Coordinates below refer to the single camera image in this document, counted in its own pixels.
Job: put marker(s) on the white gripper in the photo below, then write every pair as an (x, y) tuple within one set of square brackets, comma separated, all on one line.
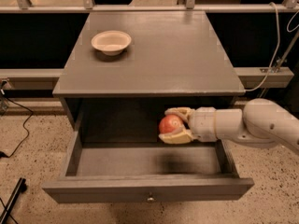
[(203, 124)]

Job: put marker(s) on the red apple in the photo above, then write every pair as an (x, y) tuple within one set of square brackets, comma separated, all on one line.
[(170, 123)]

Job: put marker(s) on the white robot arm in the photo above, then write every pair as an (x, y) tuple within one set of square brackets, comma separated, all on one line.
[(260, 123)]

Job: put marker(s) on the open grey top drawer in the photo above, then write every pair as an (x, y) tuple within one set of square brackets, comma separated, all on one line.
[(116, 156)]

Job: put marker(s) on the grey wooden cabinet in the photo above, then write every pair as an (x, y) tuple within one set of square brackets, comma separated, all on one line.
[(173, 53)]

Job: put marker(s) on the black stand leg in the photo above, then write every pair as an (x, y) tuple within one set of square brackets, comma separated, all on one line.
[(20, 187)]

